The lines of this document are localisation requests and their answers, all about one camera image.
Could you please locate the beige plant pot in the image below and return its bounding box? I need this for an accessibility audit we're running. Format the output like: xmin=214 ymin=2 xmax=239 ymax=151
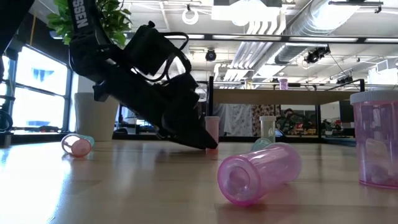
xmin=73 ymin=91 xmax=121 ymax=142

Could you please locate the large bright window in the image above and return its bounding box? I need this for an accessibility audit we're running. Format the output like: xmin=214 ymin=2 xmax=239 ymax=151
xmin=6 ymin=43 xmax=74 ymax=133

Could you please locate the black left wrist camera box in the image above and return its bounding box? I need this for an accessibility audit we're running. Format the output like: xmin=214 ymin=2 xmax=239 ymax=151
xmin=123 ymin=21 xmax=177 ymax=76

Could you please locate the silver ventilation duct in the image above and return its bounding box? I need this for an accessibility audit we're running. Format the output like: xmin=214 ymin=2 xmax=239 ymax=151
xmin=273 ymin=0 xmax=361 ymax=65

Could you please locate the black overhead rig camera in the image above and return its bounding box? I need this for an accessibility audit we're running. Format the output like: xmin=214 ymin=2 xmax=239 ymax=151
xmin=303 ymin=45 xmax=331 ymax=65

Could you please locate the black overhead rig beam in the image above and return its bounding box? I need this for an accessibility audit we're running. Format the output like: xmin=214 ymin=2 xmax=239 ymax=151
xmin=124 ymin=32 xmax=398 ymax=44

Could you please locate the black cable loop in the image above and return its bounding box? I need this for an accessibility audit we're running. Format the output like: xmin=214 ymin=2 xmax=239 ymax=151
xmin=0 ymin=93 xmax=16 ymax=133

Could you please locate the person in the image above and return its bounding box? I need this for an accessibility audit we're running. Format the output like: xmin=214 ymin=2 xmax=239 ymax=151
xmin=277 ymin=108 xmax=301 ymax=135

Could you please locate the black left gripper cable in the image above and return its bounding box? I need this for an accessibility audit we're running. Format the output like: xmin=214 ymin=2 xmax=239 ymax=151
xmin=146 ymin=30 xmax=193 ymax=83

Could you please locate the brown floral cloth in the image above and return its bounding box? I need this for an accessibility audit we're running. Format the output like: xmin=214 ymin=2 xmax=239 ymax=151
xmin=251 ymin=105 xmax=282 ymax=137

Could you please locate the wooden shelf board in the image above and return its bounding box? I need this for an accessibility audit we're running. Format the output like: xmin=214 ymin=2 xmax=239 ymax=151
xmin=213 ymin=88 xmax=358 ymax=106

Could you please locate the white air conditioner unit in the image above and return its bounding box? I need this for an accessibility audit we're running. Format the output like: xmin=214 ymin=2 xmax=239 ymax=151
xmin=368 ymin=58 xmax=398 ymax=91

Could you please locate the white floral cloth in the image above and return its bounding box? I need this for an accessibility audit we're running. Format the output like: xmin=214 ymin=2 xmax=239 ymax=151
xmin=213 ymin=104 xmax=253 ymax=137

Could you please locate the white cable coil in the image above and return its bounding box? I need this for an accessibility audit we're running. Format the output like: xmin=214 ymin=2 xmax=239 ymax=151
xmin=181 ymin=6 xmax=200 ymax=26

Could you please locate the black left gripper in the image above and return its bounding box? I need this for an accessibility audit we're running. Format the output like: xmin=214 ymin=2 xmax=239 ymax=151
xmin=93 ymin=60 xmax=218 ymax=150

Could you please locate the black monitor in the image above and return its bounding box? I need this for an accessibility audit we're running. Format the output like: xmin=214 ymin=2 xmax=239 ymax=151
xmin=338 ymin=100 xmax=355 ymax=138

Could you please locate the black base block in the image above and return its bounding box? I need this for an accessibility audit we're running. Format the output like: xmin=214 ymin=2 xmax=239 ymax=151
xmin=0 ymin=131 xmax=14 ymax=149

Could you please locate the pink medicine bottle white cap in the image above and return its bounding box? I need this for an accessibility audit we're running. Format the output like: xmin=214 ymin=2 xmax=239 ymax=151
xmin=205 ymin=116 xmax=221 ymax=151
xmin=61 ymin=133 xmax=93 ymax=158

